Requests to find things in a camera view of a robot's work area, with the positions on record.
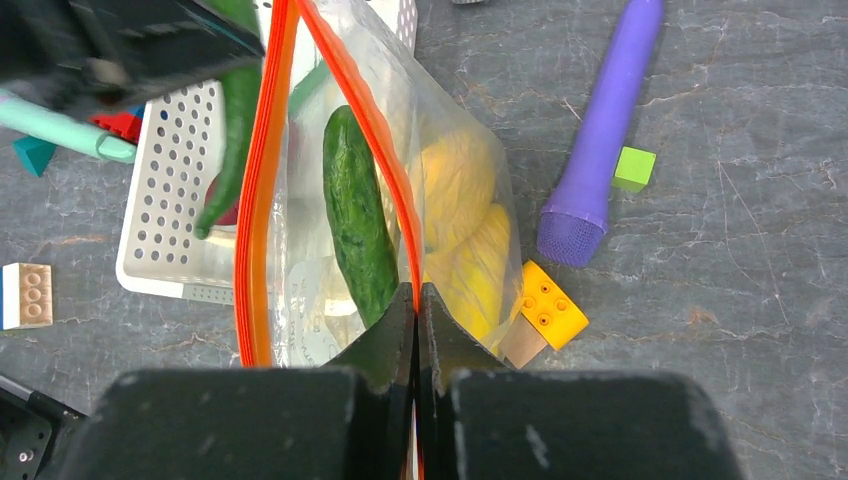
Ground brown cube under yellow brick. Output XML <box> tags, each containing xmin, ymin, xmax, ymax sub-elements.
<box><xmin>500</xmin><ymin>314</ymin><xmax>548</xmax><ymax>368</ymax></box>

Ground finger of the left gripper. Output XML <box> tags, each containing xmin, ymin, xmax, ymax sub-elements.
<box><xmin>1</xmin><ymin>1</ymin><xmax>265</xmax><ymax>113</ymax></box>

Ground green chili pepper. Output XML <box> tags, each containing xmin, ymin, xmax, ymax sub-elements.
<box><xmin>193</xmin><ymin>0</ymin><xmax>264</xmax><ymax>241</ymax></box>

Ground white perforated plastic basket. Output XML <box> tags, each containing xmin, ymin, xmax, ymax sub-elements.
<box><xmin>115</xmin><ymin>0</ymin><xmax>420</xmax><ymax>306</ymax></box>

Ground green blue white block stack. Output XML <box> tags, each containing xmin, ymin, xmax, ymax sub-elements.
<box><xmin>1</xmin><ymin>263</ymin><xmax>53</xmax><ymax>331</ymax></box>

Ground mint green toy microphone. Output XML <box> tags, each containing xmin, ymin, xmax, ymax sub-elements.
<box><xmin>1</xmin><ymin>90</ymin><xmax>137</xmax><ymax>164</ymax></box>

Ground teal small block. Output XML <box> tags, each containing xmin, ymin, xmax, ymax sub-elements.
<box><xmin>12</xmin><ymin>136</ymin><xmax>57</xmax><ymax>177</ymax></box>

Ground yellow squash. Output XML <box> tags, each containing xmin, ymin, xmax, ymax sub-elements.
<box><xmin>392</xmin><ymin>125</ymin><xmax>503</xmax><ymax>253</ymax></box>

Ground yellow banana bunch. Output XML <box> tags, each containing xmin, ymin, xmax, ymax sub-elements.
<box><xmin>424</xmin><ymin>203</ymin><xmax>521</xmax><ymax>355</ymax></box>

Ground yellow round-top brick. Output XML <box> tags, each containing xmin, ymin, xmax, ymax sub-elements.
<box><xmin>520</xmin><ymin>260</ymin><xmax>589</xmax><ymax>350</ymax></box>

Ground purple toy microphone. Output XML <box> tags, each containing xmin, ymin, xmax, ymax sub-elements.
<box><xmin>537</xmin><ymin>0</ymin><xmax>665</xmax><ymax>268</ymax></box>

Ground dark green cucumber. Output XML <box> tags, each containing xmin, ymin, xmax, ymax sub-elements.
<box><xmin>322</xmin><ymin>105</ymin><xmax>399</xmax><ymax>328</ymax></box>

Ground red sweet potato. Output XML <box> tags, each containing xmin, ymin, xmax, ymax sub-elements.
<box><xmin>198</xmin><ymin>174</ymin><xmax>242</xmax><ymax>228</ymax></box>

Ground clear zip top bag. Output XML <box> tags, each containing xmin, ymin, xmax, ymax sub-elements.
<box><xmin>233</xmin><ymin>1</ymin><xmax>522</xmax><ymax>367</ymax></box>

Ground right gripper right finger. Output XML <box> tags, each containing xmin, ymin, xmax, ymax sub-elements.
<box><xmin>418</xmin><ymin>284</ymin><xmax>743</xmax><ymax>479</ymax></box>

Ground colourful block stack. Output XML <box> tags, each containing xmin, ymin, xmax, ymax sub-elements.
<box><xmin>88</xmin><ymin>105</ymin><xmax>145</xmax><ymax>145</ymax></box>

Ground small green cube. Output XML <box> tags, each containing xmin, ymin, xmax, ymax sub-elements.
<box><xmin>611</xmin><ymin>147</ymin><xmax>656</xmax><ymax>193</ymax></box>

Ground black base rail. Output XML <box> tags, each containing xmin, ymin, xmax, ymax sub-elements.
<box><xmin>1</xmin><ymin>375</ymin><xmax>86</xmax><ymax>480</ymax></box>

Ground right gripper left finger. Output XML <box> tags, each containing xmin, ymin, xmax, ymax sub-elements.
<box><xmin>57</xmin><ymin>284</ymin><xmax>414</xmax><ymax>479</ymax></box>

